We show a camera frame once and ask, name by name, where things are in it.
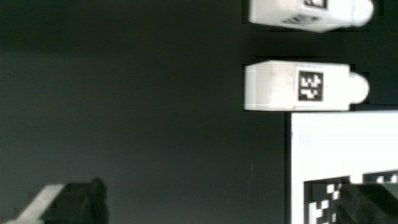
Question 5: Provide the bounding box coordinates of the white marker sheet with tags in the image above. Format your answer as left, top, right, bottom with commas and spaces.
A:
287, 111, 398, 224

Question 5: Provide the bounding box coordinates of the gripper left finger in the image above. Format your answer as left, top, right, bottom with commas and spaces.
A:
10, 178, 109, 224

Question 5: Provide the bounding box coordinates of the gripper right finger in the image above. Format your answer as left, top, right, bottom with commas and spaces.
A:
335, 183, 398, 224

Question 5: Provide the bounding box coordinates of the white table leg far left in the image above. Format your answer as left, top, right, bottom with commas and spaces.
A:
248, 0, 374, 33

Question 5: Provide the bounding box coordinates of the white table leg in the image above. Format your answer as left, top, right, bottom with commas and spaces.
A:
243, 60, 369, 111
248, 0, 374, 33

